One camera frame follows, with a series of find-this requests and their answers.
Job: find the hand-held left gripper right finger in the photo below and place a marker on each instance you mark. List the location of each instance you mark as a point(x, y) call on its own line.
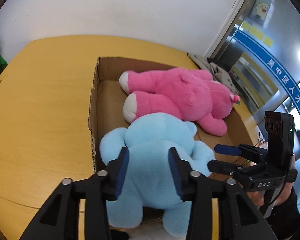
point(176, 175)

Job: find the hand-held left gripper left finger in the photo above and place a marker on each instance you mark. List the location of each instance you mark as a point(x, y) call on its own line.
point(122, 170)

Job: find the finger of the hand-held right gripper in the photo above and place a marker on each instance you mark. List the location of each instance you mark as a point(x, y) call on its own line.
point(222, 167)
point(227, 149)

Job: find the light blue plush toy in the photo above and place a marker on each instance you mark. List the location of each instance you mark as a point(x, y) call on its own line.
point(152, 142)

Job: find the pink plush bear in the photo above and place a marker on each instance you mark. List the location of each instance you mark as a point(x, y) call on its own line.
point(180, 97)

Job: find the cardboard box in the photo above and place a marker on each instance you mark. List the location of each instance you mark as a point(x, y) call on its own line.
point(107, 97)

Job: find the person's right forearm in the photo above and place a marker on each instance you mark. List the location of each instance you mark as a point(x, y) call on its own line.
point(287, 217)

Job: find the person's right hand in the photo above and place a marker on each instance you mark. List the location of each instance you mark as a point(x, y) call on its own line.
point(257, 198)

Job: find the glass partition door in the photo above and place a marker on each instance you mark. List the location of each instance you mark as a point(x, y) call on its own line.
point(255, 80)

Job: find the grey tote bag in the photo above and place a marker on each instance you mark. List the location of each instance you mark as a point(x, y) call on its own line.
point(215, 70)

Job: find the blue banner strip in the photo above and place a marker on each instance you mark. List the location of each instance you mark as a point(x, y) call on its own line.
point(265, 57)

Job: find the yellow sticky note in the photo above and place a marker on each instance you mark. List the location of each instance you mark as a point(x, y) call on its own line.
point(268, 41)
point(256, 33)
point(245, 25)

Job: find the cartoon poster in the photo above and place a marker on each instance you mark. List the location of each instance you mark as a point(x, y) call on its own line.
point(261, 8)

